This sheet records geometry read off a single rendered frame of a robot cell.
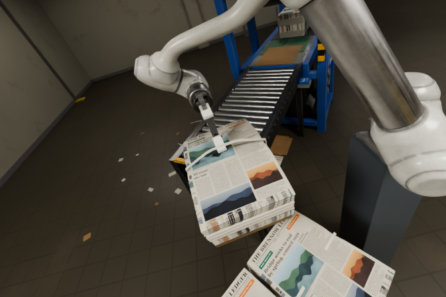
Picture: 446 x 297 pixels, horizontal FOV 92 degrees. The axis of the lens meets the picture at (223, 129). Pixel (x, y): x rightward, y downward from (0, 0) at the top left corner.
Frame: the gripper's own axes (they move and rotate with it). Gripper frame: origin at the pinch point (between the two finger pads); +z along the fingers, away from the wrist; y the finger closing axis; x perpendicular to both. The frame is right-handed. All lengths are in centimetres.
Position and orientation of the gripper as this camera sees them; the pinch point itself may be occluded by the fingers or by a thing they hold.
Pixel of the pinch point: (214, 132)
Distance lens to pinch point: 66.1
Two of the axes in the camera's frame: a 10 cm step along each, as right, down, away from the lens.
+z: 2.8, 5.9, -7.6
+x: -9.2, 3.8, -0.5
